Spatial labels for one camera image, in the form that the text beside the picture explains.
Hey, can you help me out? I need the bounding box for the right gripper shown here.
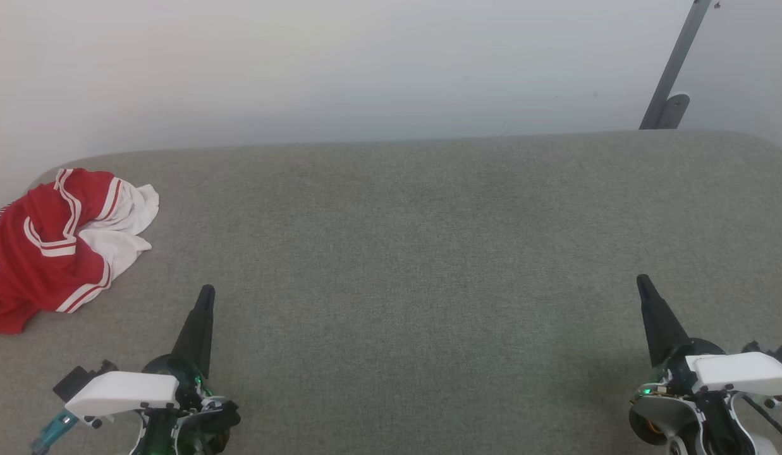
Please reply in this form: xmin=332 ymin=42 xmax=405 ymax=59
xmin=630 ymin=274 xmax=778 ymax=455

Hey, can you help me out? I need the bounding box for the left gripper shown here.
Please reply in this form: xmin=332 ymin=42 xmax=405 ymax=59
xmin=130 ymin=284 xmax=241 ymax=455

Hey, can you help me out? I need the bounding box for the red white basketball jersey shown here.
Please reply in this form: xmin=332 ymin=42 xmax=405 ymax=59
xmin=0 ymin=167 xmax=161 ymax=335

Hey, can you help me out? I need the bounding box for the grey metal bracket pole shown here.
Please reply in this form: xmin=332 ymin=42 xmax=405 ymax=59
xmin=638 ymin=0 xmax=714 ymax=130

